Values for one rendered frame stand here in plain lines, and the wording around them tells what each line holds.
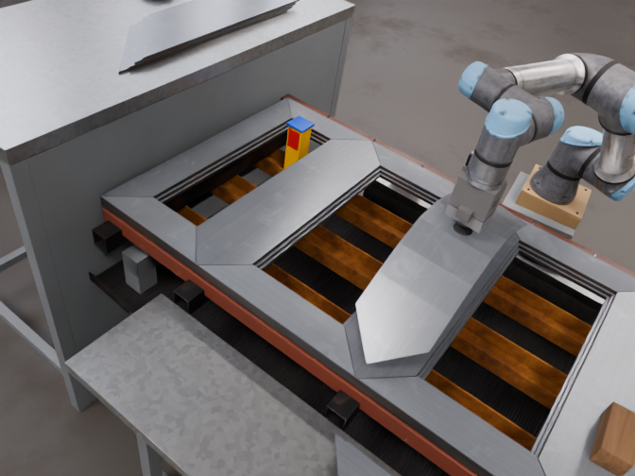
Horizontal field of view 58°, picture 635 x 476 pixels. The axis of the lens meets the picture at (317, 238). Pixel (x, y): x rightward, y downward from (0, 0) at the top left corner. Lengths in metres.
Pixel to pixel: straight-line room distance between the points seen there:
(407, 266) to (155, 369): 0.57
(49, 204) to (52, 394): 0.88
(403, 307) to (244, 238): 0.43
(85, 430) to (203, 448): 0.96
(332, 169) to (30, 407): 1.26
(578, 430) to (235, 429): 0.67
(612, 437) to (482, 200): 0.50
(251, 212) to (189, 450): 0.60
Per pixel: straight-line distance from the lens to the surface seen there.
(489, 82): 1.26
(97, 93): 1.52
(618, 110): 1.53
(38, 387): 2.21
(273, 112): 1.86
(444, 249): 1.25
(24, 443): 2.12
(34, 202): 1.46
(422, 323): 1.19
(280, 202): 1.51
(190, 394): 1.24
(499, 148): 1.14
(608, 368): 1.42
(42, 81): 1.58
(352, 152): 1.74
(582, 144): 1.92
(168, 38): 1.73
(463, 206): 1.23
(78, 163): 1.48
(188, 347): 1.30
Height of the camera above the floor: 1.81
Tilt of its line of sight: 43 degrees down
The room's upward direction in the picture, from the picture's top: 11 degrees clockwise
